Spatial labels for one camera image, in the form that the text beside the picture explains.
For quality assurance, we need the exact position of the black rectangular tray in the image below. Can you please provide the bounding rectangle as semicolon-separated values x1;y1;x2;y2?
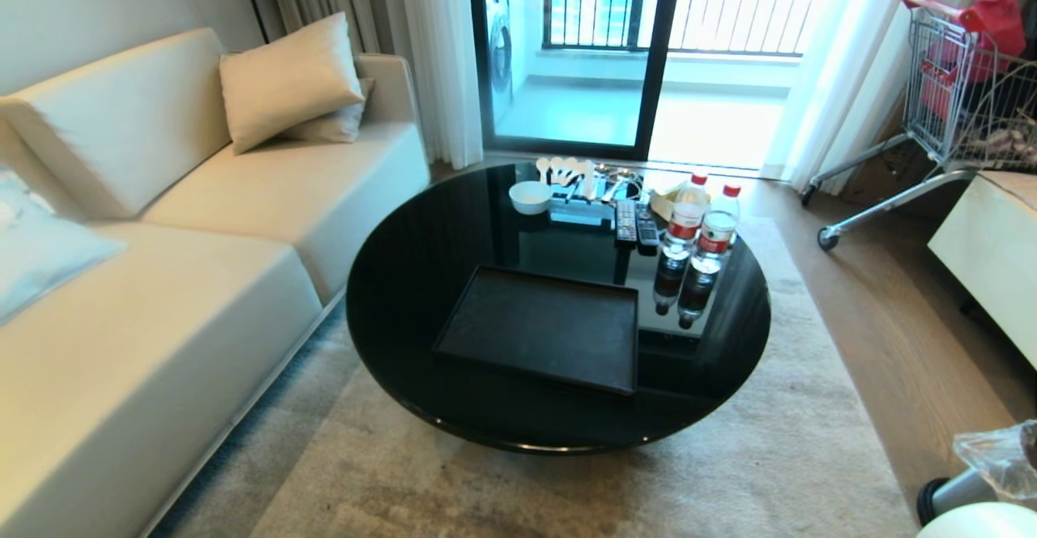
433;266;641;398

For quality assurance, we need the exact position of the trash bin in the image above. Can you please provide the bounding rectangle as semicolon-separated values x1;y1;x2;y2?
917;470;1037;527

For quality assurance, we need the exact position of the white bowl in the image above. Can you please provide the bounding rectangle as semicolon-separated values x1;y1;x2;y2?
509;181;554;216

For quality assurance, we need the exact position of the cutlery holder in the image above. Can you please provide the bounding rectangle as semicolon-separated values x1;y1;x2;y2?
551;165;646;227

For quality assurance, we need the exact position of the round black glass table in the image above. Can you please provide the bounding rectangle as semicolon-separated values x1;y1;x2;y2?
346;162;772;455

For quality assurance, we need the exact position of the water bottle with red cap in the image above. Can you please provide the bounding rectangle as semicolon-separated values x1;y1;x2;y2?
666;173;711;260
695;184;742;275

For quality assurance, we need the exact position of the white sheer curtain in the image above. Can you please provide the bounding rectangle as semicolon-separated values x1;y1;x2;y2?
762;0;997;192
395;0;484;171

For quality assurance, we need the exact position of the white washing machine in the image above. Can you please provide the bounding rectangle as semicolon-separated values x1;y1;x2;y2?
484;0;514;122

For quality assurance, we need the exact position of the small cream cushion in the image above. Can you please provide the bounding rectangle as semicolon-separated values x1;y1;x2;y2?
281;78;375;144

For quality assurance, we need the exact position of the beige area rug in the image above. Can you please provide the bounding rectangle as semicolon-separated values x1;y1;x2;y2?
150;214;920;538

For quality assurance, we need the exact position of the large cream cushion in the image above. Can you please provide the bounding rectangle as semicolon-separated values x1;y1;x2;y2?
219;11;365;156

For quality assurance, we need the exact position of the cream leather sofa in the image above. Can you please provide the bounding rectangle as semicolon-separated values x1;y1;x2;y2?
0;28;431;538

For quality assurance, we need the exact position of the white cabinet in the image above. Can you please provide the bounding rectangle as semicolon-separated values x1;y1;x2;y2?
928;170;1037;370

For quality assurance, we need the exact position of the light blue cushion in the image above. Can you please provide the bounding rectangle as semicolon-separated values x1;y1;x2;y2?
0;167;127;326

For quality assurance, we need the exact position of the red bag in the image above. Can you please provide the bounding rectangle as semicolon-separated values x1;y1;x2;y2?
920;0;1027;122

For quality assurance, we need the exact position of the clear plastic bag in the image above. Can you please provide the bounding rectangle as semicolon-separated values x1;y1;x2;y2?
953;421;1037;502

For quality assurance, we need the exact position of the white round object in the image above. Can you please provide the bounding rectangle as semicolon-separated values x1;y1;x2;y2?
918;502;1037;538

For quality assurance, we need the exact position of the black sliding door frame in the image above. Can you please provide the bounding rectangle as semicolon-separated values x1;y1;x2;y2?
467;0;686;162

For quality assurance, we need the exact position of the shopping cart with red handle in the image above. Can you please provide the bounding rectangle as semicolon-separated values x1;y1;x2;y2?
800;0;1037;252

